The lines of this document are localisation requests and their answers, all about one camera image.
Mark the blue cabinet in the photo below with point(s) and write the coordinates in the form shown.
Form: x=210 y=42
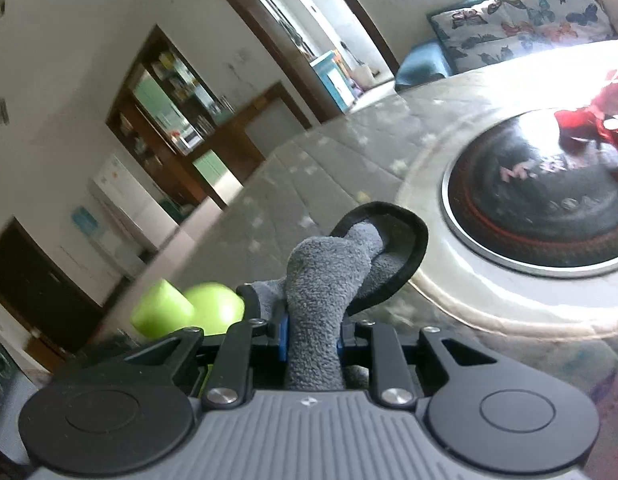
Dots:
x=331 y=80

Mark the white microwave oven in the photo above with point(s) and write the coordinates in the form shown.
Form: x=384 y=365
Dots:
x=188 y=140

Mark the butterfly print pillow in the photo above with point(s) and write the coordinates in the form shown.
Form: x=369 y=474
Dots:
x=519 y=15

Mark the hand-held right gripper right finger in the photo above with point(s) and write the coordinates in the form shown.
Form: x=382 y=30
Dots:
x=384 y=355

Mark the dark wooden door frame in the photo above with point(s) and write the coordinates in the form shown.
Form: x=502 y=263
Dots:
x=269 y=35

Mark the dark wooden shelf unit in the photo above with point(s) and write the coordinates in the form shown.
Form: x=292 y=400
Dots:
x=139 y=110

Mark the white refrigerator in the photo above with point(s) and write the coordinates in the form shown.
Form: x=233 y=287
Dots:
x=119 y=210

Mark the grey microfibre cloth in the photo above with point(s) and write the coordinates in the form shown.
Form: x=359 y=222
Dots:
x=319 y=300

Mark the dark wooden desk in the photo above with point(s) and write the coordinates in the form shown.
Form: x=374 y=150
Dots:
x=249 y=125

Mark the white bucket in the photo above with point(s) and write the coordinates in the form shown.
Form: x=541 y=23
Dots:
x=365 y=76

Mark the black round glass hotplate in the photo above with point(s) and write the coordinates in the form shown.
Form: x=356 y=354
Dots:
x=529 y=195

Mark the dark cabinet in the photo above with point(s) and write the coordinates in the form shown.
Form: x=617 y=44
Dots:
x=34 y=285

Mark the lime green plastic bottle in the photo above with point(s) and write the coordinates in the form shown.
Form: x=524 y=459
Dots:
x=204 y=310

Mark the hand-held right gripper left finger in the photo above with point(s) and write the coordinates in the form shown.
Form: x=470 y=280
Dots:
x=236 y=355

